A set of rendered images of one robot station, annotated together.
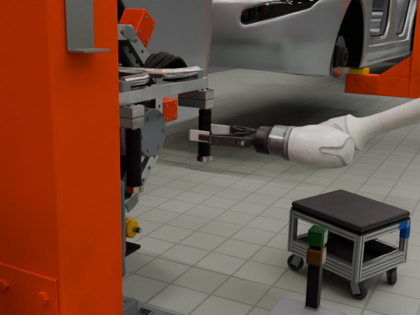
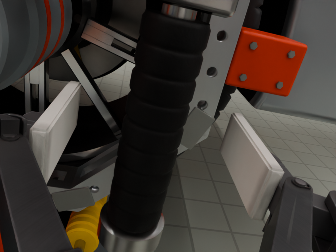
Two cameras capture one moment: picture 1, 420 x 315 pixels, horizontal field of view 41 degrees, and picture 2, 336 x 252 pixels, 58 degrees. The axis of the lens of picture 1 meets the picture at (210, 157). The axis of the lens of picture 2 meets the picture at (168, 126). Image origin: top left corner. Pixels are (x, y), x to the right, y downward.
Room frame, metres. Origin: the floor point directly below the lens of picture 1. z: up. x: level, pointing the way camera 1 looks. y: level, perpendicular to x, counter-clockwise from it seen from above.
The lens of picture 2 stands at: (1.47, -0.12, 0.90)
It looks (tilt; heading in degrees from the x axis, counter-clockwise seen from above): 23 degrees down; 53
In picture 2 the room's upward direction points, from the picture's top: 14 degrees clockwise
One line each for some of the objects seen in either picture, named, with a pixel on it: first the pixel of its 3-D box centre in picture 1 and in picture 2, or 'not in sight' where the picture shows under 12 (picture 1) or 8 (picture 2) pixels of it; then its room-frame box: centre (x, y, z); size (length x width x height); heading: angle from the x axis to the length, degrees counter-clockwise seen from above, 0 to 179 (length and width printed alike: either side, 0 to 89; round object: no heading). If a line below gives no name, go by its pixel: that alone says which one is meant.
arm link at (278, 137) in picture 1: (282, 142); not in sight; (1.46, -0.19, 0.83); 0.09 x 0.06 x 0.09; 152
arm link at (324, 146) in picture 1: (323, 147); not in sight; (1.42, -0.29, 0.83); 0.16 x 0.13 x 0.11; 62
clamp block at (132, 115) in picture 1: (122, 114); not in sight; (1.28, 0.20, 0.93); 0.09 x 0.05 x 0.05; 62
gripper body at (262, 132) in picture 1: (256, 139); not in sight; (1.49, -0.12, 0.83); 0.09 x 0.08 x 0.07; 62
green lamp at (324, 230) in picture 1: (317, 235); not in sight; (1.28, -0.26, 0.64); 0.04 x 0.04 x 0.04; 62
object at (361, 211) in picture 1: (347, 240); not in sight; (2.39, -0.63, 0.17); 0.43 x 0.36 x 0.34; 38
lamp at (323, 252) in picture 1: (316, 255); not in sight; (1.28, -0.26, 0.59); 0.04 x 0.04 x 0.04; 62
